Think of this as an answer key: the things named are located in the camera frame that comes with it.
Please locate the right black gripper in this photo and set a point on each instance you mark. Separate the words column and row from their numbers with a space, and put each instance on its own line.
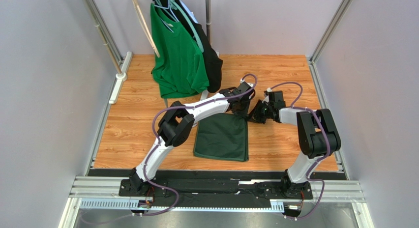
column 261, row 111

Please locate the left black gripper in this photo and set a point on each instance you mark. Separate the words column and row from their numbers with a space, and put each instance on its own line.
column 246, row 112

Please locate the dark green cloth napkin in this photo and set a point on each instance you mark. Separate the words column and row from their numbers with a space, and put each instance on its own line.
column 222, row 137

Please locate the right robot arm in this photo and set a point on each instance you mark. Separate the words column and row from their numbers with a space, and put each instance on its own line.
column 317, row 133

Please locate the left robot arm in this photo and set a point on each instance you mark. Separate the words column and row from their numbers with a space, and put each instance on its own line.
column 173, row 129

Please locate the black t-shirt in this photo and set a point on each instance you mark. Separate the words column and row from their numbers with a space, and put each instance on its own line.
column 213, row 63

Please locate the green t-shirt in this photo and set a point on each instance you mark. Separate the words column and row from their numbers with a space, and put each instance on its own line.
column 180, row 69

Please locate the metal rack pole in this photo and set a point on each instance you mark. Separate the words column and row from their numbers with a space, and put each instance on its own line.
column 208, row 19

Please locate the teal clothes hanger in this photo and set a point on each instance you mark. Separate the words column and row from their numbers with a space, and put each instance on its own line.
column 179, row 12

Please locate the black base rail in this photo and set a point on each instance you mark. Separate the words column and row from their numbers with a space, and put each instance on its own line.
column 211, row 189

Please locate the white corner pole bracket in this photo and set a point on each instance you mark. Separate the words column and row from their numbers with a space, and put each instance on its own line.
column 121, row 77

